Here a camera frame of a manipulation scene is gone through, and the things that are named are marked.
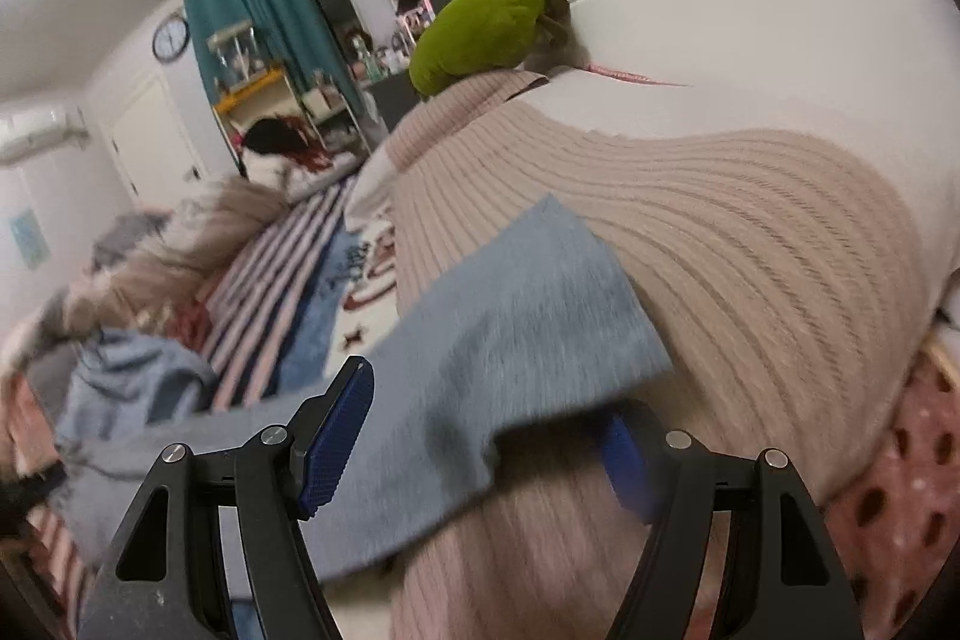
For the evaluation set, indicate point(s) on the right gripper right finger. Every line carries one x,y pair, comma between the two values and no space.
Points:
782,577

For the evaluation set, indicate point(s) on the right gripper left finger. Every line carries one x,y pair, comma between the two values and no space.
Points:
164,575

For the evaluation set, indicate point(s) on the grey-blue sweatpants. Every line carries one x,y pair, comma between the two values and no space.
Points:
542,322

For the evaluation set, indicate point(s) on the pink dotted bed sheet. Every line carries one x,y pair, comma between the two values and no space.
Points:
895,525

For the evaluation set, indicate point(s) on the light blue denim garment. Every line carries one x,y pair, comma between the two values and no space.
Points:
124,382

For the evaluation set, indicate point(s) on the dark red garment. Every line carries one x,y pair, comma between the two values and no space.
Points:
190,325

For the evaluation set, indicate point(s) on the striped plush bed blanket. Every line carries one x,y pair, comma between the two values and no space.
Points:
311,288

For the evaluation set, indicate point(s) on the pink knitted pillow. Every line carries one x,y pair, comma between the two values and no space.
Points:
790,257

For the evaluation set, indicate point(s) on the beige grey rumpled duvet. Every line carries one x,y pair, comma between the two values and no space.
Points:
204,233

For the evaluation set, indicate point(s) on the white door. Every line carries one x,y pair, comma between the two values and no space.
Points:
151,145

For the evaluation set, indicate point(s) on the black plush toy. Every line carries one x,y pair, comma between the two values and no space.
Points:
280,136

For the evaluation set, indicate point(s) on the white air conditioner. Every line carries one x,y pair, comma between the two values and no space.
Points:
25,134

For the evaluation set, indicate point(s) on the yellow white shelf cabinet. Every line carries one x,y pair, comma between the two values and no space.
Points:
270,94

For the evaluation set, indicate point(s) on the glass display case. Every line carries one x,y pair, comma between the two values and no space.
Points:
238,55

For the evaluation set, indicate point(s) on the teal curtain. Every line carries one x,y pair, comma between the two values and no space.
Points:
292,32

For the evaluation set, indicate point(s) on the green plush toy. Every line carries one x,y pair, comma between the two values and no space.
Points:
470,37

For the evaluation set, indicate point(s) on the blue wall poster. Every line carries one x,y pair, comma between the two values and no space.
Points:
29,238

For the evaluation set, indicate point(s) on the round wall clock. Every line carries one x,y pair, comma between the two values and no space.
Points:
170,39

